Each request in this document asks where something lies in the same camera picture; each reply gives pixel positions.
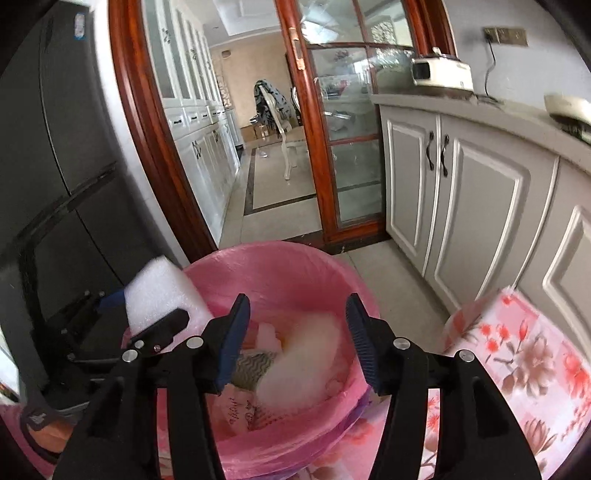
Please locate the dark refrigerator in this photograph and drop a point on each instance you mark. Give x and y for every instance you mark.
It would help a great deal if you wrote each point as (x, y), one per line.
(60, 138)

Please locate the dark patterned clothing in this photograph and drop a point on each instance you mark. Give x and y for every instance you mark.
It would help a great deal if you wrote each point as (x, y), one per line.
(272, 101)

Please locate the metal wall socket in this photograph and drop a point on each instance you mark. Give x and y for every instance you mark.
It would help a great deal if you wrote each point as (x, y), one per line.
(508, 37)

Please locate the green patterned wrapper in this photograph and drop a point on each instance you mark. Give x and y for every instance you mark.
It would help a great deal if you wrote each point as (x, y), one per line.
(254, 369)

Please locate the white plastic bag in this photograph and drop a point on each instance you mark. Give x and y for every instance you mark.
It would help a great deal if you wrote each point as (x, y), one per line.
(304, 355)

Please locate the floral pink tablecloth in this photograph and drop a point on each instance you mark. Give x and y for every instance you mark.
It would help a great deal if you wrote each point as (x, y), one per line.
(521, 360)

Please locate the bin with pink bag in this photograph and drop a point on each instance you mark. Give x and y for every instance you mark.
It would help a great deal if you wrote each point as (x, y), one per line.
(286, 277)

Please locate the white tall sideboard cabinet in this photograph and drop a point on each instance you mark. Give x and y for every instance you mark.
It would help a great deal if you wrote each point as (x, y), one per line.
(198, 138)

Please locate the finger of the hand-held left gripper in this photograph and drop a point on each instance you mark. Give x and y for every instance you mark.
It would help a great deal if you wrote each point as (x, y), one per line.
(171, 321)
(113, 300)

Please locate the white countertop cooker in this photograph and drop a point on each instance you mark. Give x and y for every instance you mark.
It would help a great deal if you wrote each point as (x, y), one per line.
(443, 74)

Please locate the white kitchen base cabinet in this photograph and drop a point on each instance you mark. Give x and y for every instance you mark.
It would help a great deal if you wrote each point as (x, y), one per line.
(489, 207)

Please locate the wooden door frame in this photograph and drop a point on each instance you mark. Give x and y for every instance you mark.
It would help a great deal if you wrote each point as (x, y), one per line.
(152, 138)

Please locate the cream electric pan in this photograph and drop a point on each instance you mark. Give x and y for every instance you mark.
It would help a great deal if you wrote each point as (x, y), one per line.
(565, 106)

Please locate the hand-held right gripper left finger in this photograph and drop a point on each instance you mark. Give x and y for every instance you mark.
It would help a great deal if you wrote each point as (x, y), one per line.
(231, 346)

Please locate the white foam fruit net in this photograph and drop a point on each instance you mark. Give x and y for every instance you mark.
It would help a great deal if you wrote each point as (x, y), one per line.
(268, 333)

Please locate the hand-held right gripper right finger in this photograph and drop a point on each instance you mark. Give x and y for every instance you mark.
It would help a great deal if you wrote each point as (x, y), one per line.
(364, 350)

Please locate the white ornate chair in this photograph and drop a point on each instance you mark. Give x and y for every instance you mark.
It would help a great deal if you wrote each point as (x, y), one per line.
(291, 143)

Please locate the cardboard boxes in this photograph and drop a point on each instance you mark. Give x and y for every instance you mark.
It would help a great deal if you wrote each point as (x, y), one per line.
(259, 133)

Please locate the white foam block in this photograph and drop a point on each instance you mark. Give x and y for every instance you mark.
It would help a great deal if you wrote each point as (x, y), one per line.
(161, 290)

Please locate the glass sliding door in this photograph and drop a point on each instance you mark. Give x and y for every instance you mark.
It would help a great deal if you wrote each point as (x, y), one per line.
(323, 161)

